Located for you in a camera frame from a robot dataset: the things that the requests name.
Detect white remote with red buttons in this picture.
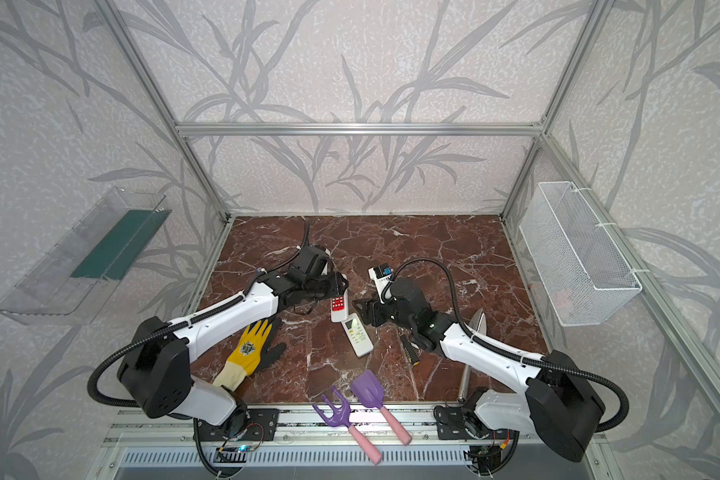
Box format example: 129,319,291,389
330,289,349,323

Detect black yellow screwdriver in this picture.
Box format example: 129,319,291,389
399,335,420,366

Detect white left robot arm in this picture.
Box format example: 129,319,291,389
117,246,348,426

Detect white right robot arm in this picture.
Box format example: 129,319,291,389
352,279,605,462

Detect white air conditioner remote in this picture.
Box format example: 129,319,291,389
342,313,373,357

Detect metal garden trowel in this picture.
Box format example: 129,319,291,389
457,308,488,404

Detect purple garden shovel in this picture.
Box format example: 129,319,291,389
350,370,412,446

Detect yellow black work glove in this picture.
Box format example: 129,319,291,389
212,316,286,392

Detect purple garden fork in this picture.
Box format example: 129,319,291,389
312,386,383,465

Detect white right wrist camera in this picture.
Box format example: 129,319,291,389
368,263,393,297

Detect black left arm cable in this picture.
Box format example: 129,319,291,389
86,218,313,409

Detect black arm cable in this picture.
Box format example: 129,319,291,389
86,218,313,409
380,257,630,433

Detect white wire mesh basket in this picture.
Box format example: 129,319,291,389
520,181,642,327

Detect aluminium frame profiles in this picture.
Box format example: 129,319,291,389
94,1,720,419

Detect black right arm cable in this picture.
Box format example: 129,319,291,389
380,257,630,433

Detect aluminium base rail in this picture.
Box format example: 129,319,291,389
86,403,625,480

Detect clear acrylic wall shelf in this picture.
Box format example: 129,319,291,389
0,187,171,326

